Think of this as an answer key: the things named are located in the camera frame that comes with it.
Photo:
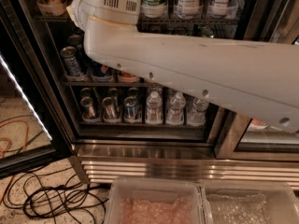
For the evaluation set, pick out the clear bin pink contents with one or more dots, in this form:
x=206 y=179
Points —
x=153 y=201

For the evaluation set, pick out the white carton drink left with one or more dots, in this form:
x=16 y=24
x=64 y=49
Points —
x=188 y=9

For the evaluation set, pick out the small silver can middle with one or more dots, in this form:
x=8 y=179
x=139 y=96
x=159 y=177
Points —
x=111 y=113

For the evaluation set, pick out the blue pepsi can front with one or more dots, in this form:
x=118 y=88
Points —
x=101 y=73

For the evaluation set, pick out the white carton drink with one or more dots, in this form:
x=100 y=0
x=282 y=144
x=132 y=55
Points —
x=188 y=9
x=220 y=9

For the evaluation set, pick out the water bottle right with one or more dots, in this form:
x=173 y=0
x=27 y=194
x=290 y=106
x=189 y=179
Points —
x=196 y=112

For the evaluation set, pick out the silver blue can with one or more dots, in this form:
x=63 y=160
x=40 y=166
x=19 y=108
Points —
x=72 y=64
x=75 y=40

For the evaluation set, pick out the water bottle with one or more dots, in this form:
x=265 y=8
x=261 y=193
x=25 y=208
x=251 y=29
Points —
x=154 y=107
x=196 y=112
x=175 y=111

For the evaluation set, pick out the small silver can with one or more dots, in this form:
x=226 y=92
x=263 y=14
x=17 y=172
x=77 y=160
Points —
x=111 y=113
x=89 y=111

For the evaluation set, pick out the orange can right compartment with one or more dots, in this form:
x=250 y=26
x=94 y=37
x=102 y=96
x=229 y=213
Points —
x=257 y=124

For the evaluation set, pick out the water bottle left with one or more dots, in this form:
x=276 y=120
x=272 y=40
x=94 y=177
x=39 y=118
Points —
x=154 y=107

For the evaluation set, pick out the open fridge glass door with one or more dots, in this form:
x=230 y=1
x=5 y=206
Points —
x=15 y=61

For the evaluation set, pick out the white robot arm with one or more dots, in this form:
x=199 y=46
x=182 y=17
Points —
x=257 y=79

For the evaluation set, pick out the white carton drink right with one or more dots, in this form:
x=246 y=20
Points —
x=220 y=9

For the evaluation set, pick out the water bottle middle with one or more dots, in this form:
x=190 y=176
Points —
x=175 y=111

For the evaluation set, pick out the wire shelf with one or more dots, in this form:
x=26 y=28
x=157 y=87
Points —
x=105 y=84
x=66 y=18

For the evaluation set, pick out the top wire shelf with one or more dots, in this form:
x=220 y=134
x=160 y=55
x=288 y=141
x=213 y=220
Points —
x=66 y=18

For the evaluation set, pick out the small blue can right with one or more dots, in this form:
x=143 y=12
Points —
x=132 y=113

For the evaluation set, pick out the green white tall can right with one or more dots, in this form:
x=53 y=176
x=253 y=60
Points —
x=153 y=8

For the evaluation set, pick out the steel fridge base grille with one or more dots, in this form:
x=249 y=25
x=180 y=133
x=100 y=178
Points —
x=99 y=163

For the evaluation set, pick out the middle wire shelf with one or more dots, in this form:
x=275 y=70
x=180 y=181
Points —
x=105 y=84

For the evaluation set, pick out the small silver can left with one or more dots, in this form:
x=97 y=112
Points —
x=89 y=111

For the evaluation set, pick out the silver blue can front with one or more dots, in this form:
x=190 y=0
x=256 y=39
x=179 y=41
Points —
x=72 y=64

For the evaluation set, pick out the orange soda can front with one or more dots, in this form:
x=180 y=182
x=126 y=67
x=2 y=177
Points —
x=127 y=78

